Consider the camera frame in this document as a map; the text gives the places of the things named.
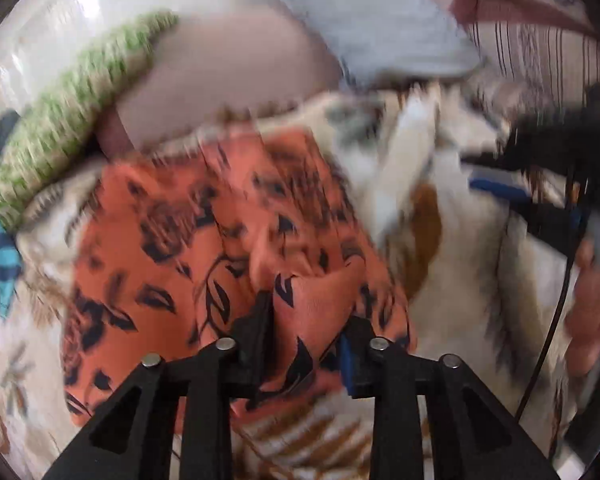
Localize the blue striped garment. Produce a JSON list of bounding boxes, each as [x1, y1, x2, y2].
[[0, 211, 24, 319]]

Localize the green checkered pillow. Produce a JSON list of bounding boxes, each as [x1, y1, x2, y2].
[[0, 10, 178, 232]]

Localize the pink bolster cushion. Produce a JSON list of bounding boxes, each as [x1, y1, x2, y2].
[[95, 6, 341, 158]]

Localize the striped bedding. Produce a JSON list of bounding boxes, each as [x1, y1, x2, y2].
[[450, 0, 600, 105]]

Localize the black cable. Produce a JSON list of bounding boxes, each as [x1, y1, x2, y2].
[[514, 169, 589, 421]]

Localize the orange floral garment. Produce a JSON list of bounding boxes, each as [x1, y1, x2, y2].
[[61, 128, 414, 425]]

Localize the person's right hand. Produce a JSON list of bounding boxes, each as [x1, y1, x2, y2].
[[565, 240, 600, 377]]

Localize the grey blue pillow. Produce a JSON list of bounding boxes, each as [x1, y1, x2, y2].
[[280, 0, 482, 88]]

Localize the leaf pattern quilted blanket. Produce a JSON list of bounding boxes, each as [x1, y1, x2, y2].
[[0, 84, 565, 479]]

